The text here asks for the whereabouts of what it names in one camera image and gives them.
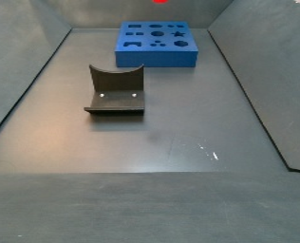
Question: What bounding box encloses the red round object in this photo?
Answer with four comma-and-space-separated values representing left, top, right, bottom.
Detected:
153, 0, 169, 4

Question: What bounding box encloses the blue shape sorter block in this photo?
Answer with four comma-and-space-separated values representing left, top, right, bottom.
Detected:
114, 21, 198, 67

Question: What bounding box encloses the black curved holder bracket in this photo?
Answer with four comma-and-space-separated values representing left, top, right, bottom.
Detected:
85, 65, 145, 114

